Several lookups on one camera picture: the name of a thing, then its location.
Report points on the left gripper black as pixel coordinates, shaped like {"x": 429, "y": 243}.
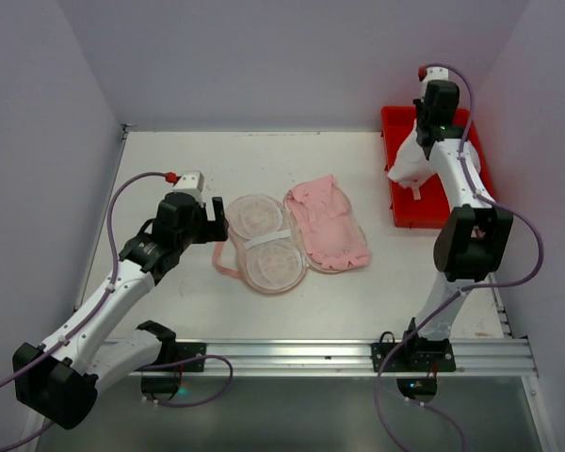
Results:
{"x": 212, "y": 224}

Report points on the aluminium front rail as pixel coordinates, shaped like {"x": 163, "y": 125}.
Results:
{"x": 301, "y": 358}

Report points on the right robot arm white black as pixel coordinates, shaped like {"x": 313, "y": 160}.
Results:
{"x": 472, "y": 241}

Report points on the pink bra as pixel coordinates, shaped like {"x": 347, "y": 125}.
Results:
{"x": 332, "y": 238}

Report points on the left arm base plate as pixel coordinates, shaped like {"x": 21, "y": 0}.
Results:
{"x": 179, "y": 351}

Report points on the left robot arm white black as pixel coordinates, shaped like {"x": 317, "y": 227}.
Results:
{"x": 63, "y": 376}

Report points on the floral mesh laundry bag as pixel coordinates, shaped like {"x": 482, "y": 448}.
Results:
{"x": 269, "y": 254}

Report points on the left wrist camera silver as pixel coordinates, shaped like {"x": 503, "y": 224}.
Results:
{"x": 185, "y": 181}

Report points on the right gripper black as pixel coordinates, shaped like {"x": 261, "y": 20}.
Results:
{"x": 424, "y": 137}

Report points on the white bra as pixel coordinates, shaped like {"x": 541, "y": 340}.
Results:
{"x": 457, "y": 167}

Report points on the red plastic tray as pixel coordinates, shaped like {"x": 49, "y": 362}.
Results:
{"x": 426, "y": 188}

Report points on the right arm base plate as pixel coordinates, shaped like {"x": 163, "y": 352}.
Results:
{"x": 419, "y": 355}

